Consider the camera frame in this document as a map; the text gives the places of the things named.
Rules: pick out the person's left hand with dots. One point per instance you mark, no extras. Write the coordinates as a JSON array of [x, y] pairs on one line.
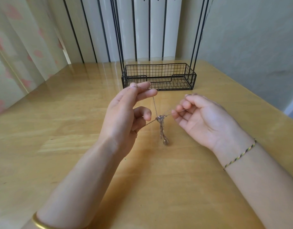
[[122, 119]]

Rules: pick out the person's right hand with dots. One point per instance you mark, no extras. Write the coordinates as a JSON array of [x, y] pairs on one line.
[[206, 121]]

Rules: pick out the person's left forearm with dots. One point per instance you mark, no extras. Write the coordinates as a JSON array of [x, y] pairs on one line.
[[75, 190]]

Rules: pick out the person's right forearm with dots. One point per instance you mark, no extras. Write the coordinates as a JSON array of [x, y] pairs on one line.
[[266, 190]]

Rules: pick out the white black-striped curtain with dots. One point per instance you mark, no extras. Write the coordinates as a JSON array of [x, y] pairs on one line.
[[103, 31]]

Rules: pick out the pink floral curtain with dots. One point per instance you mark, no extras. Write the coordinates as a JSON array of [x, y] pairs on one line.
[[20, 50]]

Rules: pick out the gold bangle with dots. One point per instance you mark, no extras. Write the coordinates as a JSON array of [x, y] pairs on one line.
[[41, 222]]

